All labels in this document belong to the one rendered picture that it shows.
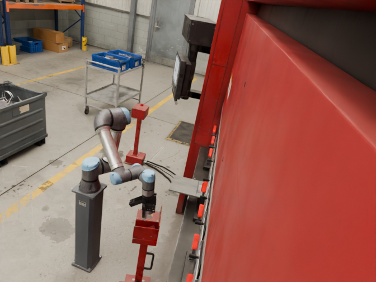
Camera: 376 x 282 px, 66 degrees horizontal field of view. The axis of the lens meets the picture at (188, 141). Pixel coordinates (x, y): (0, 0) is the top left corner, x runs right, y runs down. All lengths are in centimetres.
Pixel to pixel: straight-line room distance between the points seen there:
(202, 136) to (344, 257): 254
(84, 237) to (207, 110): 145
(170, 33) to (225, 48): 670
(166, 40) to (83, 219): 746
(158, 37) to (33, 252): 748
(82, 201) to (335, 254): 208
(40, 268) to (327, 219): 264
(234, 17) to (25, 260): 255
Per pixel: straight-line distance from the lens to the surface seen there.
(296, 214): 29
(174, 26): 906
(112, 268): 272
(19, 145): 399
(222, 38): 247
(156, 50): 934
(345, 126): 24
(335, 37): 58
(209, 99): 258
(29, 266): 280
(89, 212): 225
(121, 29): 986
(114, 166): 172
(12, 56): 774
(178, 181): 199
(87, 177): 211
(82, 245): 252
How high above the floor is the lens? 214
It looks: 27 degrees down
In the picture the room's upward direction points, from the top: 12 degrees clockwise
